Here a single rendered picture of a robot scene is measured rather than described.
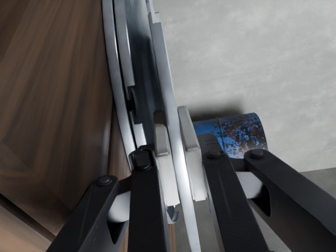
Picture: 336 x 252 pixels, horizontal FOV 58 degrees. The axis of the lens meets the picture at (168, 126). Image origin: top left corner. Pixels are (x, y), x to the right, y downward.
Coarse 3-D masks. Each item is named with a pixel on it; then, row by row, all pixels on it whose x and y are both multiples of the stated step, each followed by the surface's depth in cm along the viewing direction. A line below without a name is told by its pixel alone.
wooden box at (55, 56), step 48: (0, 0) 11; (48, 0) 13; (96, 0) 20; (0, 48) 9; (48, 48) 12; (96, 48) 18; (0, 96) 8; (48, 96) 11; (96, 96) 17; (0, 144) 8; (48, 144) 11; (96, 144) 16; (0, 192) 10; (48, 192) 10; (0, 240) 13; (48, 240) 14
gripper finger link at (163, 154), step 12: (156, 120) 19; (156, 132) 17; (156, 144) 16; (168, 144) 16; (156, 156) 15; (168, 156) 15; (168, 168) 15; (168, 180) 15; (168, 192) 15; (168, 204) 15
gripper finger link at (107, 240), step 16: (112, 176) 14; (96, 192) 13; (112, 192) 13; (80, 208) 12; (96, 208) 12; (64, 224) 11; (80, 224) 11; (96, 224) 11; (128, 224) 14; (64, 240) 10; (80, 240) 10; (96, 240) 11; (112, 240) 13
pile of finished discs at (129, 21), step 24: (120, 0) 21; (144, 0) 40; (120, 24) 20; (144, 24) 36; (120, 48) 20; (144, 48) 30; (120, 72) 23; (144, 72) 28; (120, 96) 20; (144, 96) 27; (120, 120) 20; (144, 120) 25; (168, 216) 26
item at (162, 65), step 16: (160, 32) 18; (160, 48) 18; (160, 64) 18; (160, 80) 18; (176, 112) 18; (176, 128) 18; (176, 144) 18; (176, 160) 18; (176, 176) 19; (192, 208) 20; (192, 224) 20; (192, 240) 22
